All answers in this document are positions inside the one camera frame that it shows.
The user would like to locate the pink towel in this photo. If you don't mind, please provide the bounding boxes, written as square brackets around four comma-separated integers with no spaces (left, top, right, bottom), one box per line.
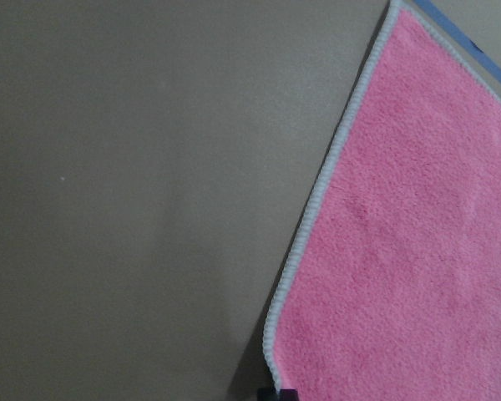
[263,1,501,400]

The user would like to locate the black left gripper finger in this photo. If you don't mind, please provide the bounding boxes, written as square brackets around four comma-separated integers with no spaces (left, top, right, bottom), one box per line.
[256,388,297,401]

